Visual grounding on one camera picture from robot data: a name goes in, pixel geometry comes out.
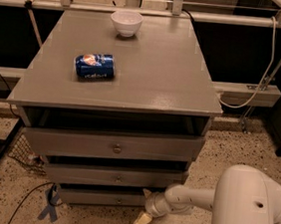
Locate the wire mesh basket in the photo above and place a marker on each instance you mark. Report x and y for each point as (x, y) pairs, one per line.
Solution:
(23, 154)

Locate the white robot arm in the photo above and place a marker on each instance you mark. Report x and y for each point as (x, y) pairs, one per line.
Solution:
(243, 195)

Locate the grey bottom drawer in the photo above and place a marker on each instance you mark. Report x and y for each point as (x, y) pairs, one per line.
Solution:
(102, 195)

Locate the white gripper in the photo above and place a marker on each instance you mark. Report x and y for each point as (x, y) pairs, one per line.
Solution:
(154, 204)

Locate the black metal frame leg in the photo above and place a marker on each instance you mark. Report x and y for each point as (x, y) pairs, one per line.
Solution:
(1, 152)

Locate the wooden stick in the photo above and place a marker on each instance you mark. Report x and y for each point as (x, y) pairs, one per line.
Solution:
(28, 6)

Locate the grey middle drawer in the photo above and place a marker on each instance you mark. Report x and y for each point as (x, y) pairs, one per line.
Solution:
(111, 176)

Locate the grey drawer cabinet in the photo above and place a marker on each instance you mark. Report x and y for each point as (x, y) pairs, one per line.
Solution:
(161, 85)

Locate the grey drawer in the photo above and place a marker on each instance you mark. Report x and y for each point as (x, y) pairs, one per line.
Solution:
(111, 176)
(102, 195)
(87, 143)

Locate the blue tape cross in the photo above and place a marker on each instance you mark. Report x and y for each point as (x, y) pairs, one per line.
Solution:
(50, 210)

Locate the white bowl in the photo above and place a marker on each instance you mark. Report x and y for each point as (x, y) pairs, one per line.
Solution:
(127, 23)

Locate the grey top drawer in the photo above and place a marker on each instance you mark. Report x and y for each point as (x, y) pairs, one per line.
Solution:
(87, 143)

